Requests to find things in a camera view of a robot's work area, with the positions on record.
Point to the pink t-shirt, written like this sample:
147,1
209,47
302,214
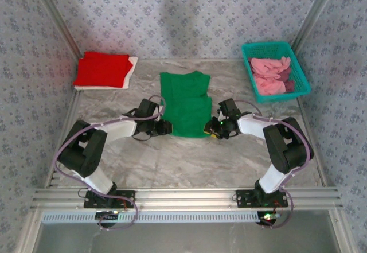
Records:
266,75

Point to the teal plastic basket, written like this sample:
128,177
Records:
301,88

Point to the folded white t-shirt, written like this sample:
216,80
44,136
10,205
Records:
130,76

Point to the aluminium frame post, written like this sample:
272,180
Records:
316,15
56,15

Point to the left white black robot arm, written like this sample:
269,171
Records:
86,152

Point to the green t-shirt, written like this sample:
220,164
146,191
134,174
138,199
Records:
186,106

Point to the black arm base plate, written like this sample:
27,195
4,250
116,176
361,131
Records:
126,200
243,198

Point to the aluminium mounting rail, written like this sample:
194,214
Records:
186,198

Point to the aluminium frame leg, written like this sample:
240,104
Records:
341,230
27,230

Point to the grey lower shelf panel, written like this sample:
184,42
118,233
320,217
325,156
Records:
186,238

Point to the folded red t-shirt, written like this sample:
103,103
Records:
100,69

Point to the small circuit board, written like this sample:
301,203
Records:
269,215
107,214

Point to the aluminium side rail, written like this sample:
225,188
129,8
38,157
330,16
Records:
304,112
70,112

